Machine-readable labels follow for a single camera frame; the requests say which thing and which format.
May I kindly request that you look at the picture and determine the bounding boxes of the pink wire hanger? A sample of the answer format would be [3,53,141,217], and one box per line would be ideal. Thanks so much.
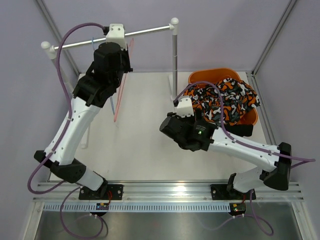
[113,37,135,123]

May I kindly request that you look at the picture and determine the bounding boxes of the blue wire hanger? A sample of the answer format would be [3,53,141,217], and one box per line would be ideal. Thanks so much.
[91,37,115,115]

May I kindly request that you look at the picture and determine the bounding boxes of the black shorts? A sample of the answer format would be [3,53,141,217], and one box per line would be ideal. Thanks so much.
[224,124,254,137]

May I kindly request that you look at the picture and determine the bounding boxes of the orange camouflage shorts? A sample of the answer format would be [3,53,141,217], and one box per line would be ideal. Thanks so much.
[183,77,260,126]

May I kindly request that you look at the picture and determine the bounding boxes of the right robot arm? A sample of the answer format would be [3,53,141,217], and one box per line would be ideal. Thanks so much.
[159,112,292,200]

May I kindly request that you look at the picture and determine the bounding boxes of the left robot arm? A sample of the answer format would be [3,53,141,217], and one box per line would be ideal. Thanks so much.
[34,42,133,200]

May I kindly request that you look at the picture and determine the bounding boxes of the silver clothes rack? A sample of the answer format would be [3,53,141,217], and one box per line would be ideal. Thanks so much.
[40,17,185,149]

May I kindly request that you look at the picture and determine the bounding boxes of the orange plastic basket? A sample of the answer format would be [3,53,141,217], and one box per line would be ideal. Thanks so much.
[188,68,259,126]

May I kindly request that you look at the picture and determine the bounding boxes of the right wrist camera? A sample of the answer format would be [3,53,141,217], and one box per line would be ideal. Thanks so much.
[173,97,194,118]

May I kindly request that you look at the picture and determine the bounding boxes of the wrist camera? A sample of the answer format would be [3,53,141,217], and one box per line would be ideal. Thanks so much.
[173,97,194,118]
[103,23,128,49]

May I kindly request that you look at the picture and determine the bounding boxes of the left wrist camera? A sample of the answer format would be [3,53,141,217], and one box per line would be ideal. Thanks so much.
[103,23,128,49]

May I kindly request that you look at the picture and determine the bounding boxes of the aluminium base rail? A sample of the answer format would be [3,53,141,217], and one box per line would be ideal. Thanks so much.
[31,180,304,203]

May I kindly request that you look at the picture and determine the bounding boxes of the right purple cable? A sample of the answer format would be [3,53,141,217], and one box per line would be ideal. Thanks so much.
[173,80,317,237]

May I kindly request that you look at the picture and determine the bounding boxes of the white slotted cable duct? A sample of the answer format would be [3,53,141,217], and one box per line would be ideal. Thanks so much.
[43,202,232,213]

